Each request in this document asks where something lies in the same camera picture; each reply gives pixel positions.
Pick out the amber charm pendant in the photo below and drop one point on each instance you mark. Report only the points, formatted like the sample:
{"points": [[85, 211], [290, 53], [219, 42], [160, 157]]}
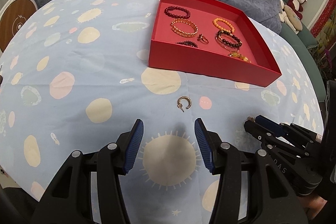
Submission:
{"points": [[239, 56]]}

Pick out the red jewelry tray box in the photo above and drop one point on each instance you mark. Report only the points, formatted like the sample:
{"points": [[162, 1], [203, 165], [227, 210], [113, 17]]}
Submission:
{"points": [[207, 57]]}

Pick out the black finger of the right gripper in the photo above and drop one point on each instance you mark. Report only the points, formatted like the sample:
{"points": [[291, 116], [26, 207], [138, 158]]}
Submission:
{"points": [[257, 131], [271, 126]]}

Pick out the teal green sofa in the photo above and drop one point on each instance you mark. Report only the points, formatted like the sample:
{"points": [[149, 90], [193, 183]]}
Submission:
{"points": [[302, 43]]}

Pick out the person's right hand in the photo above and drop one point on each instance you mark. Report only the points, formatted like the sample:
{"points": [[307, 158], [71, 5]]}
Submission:
{"points": [[317, 207]]}

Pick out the beige grey plush toy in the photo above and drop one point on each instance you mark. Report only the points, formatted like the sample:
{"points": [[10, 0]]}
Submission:
{"points": [[289, 17]]}

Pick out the gold chain bangle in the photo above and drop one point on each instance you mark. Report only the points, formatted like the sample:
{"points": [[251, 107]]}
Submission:
{"points": [[184, 28]]}

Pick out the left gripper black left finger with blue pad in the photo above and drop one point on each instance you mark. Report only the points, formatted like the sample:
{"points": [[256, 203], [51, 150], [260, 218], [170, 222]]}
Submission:
{"points": [[129, 143]]}

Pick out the thin rose gold bangle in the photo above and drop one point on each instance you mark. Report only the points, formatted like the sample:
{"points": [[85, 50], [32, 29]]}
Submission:
{"points": [[229, 49]]}

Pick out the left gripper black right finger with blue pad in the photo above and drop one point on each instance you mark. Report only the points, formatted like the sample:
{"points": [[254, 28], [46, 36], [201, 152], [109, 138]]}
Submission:
{"points": [[209, 144]]}

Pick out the round wooden side table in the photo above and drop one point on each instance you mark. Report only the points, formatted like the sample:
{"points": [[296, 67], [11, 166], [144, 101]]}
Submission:
{"points": [[14, 14]]}

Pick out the light blue patterned tablecloth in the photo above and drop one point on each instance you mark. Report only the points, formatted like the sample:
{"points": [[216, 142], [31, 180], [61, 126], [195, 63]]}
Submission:
{"points": [[76, 76]]}

